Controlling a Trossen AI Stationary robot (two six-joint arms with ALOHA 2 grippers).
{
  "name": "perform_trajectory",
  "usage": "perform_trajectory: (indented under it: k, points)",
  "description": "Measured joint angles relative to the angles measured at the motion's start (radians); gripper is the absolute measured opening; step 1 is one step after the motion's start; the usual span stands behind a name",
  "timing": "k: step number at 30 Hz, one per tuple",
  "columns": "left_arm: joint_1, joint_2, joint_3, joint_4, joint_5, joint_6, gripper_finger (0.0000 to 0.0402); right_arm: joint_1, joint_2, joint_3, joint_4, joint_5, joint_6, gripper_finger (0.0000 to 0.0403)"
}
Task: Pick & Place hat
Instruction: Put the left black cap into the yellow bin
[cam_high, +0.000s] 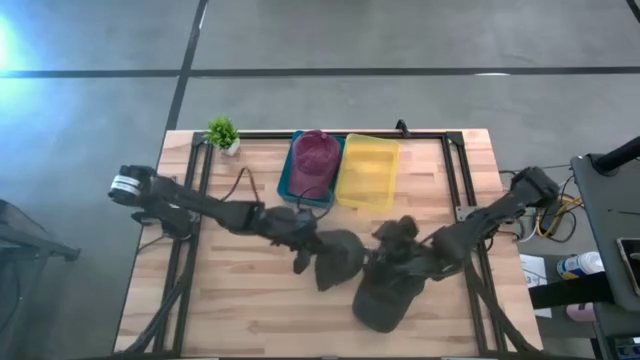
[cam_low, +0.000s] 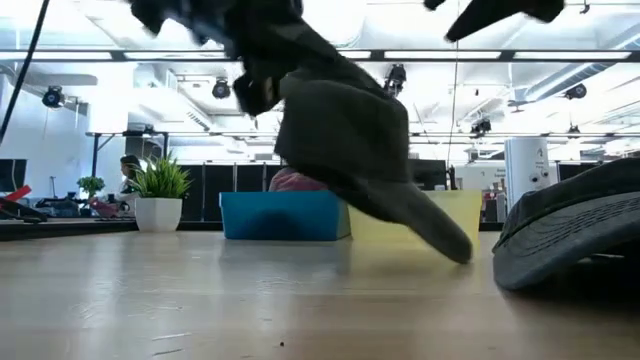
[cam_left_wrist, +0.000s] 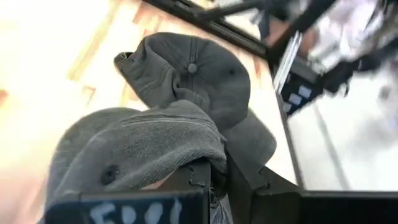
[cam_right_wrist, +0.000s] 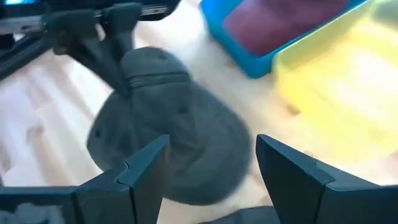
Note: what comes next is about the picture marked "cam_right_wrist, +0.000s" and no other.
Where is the dark green baseball cap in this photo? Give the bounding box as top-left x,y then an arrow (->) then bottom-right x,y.
86,45 -> 253,207

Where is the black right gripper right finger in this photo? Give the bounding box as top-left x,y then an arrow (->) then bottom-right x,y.
255,134 -> 398,224

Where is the yellow translucent plastic bin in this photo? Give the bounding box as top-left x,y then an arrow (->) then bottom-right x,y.
272,0 -> 398,164

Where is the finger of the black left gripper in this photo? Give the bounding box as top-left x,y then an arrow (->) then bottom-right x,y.
45,9 -> 131,98
101,2 -> 144,63

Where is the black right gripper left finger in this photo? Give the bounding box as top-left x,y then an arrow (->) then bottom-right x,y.
0,134 -> 170,224

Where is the maroon baseball cap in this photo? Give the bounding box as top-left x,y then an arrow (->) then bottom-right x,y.
222,0 -> 349,57

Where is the black aluminium table frame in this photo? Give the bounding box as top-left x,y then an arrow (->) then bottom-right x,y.
0,32 -> 53,80

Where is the blue plastic bin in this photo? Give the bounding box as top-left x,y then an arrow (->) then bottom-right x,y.
200,0 -> 369,79

